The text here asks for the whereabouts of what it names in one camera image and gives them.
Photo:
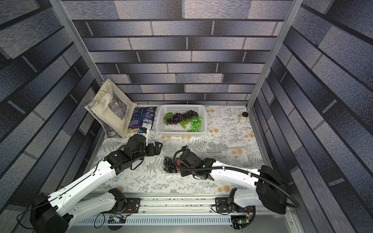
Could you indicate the white plastic basket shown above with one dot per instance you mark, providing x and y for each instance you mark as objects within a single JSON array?
[{"x": 177, "y": 130}]

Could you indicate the small bottle black cap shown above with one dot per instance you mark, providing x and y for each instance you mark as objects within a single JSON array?
[{"x": 243, "y": 118}]

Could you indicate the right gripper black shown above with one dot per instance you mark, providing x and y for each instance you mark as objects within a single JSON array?
[{"x": 180, "y": 162}]

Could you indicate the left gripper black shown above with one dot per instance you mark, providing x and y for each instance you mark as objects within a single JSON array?
[{"x": 153, "y": 152}]

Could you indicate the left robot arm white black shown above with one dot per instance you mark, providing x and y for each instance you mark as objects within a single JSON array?
[{"x": 60, "y": 210}]

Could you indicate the floral tablecloth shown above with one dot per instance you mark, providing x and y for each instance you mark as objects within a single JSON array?
[{"x": 223, "y": 126}]

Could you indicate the left aluminium frame post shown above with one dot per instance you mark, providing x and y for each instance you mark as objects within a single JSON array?
[{"x": 76, "y": 38}]

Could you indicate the right aluminium frame post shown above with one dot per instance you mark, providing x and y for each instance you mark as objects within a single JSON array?
[{"x": 294, "y": 8}]

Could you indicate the green circuit board right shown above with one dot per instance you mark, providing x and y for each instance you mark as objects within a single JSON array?
[{"x": 240, "y": 222}]

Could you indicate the red grape bunch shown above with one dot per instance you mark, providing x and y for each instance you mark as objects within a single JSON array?
[{"x": 178, "y": 163}]

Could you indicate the blue snack bag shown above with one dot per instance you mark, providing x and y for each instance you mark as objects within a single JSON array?
[{"x": 142, "y": 117}]

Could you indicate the dark blue grape bunch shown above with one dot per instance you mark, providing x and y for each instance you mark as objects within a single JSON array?
[{"x": 169, "y": 165}]

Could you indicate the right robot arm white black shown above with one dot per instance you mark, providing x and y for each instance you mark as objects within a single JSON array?
[{"x": 263, "y": 186}]

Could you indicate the beige canvas tote bag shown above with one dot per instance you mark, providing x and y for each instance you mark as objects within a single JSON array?
[{"x": 112, "y": 109}]

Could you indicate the clear plastic clamshell container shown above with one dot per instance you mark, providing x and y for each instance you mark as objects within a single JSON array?
[{"x": 189, "y": 160}]

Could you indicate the aluminium rail base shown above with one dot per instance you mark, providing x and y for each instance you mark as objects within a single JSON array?
[{"x": 177, "y": 211}]

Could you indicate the aluminium frame post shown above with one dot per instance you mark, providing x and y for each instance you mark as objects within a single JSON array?
[
  {"x": 76, "y": 38},
  {"x": 294, "y": 8}
]

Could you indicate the dark purple grape bunch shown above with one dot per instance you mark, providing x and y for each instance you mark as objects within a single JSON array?
[{"x": 177, "y": 118}]

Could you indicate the bright green grape bunch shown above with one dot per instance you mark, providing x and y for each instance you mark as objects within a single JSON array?
[{"x": 196, "y": 124}]

